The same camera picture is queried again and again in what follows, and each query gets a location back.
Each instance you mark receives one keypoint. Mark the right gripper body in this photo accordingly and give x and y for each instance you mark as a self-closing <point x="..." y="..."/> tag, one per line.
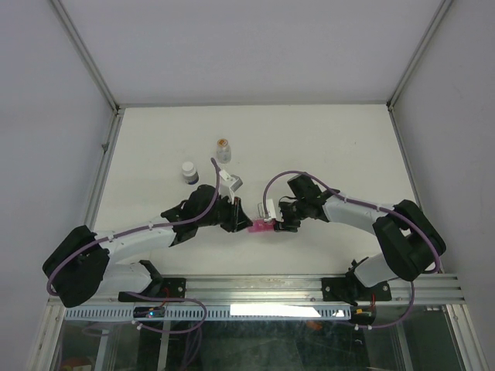
<point x="294" y="210"/>

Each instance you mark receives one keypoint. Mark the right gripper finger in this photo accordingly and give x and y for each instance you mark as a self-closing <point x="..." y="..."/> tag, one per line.
<point x="284" y="227"/>
<point x="281" y="218"/>

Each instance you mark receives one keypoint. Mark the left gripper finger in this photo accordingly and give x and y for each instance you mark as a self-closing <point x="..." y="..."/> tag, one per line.
<point x="242" y="223"/>
<point x="238" y="209"/>

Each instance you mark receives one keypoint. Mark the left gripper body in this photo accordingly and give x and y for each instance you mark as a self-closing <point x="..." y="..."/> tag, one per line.
<point x="227" y="214"/>

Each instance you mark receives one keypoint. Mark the pink pill organizer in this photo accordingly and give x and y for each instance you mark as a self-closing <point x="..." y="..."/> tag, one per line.
<point x="261" y="226"/>

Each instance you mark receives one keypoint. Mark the white blue pill bottle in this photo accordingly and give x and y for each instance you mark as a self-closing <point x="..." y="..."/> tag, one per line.
<point x="189" y="172"/>

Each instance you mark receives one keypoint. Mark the clear glass pill bottle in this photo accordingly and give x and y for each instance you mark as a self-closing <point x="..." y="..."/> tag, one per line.
<point x="223" y="154"/>

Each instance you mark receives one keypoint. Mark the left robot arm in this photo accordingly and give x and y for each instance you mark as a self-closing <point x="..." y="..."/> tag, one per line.
<point x="87" y="263"/>

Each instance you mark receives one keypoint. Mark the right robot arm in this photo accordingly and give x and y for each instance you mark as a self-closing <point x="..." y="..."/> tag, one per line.
<point x="410" y="245"/>

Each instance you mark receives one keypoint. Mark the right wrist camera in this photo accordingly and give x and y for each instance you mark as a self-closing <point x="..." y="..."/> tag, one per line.
<point x="267" y="211"/>

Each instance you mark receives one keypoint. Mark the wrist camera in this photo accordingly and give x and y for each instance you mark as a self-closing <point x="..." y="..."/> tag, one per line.
<point x="267" y="211"/>
<point x="229" y="184"/>

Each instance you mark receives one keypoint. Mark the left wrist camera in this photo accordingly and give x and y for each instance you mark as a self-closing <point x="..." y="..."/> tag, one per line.
<point x="229" y="184"/>

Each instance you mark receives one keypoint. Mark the white slotted cable duct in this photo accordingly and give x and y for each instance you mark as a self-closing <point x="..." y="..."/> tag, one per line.
<point x="234" y="312"/>

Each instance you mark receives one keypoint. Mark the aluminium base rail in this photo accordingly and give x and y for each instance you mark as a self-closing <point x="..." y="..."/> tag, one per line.
<point x="430" y="290"/>

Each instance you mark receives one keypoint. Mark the right aluminium frame post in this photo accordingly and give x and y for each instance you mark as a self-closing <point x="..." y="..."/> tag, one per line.
<point x="416" y="57"/>

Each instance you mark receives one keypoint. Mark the aluminium frame post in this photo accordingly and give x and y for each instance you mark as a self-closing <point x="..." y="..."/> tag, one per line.
<point x="69" y="27"/>
<point x="416" y="57"/>

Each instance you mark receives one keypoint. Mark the left aluminium frame post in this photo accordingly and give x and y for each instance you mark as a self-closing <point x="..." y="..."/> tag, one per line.
<point x="69" y="27"/>

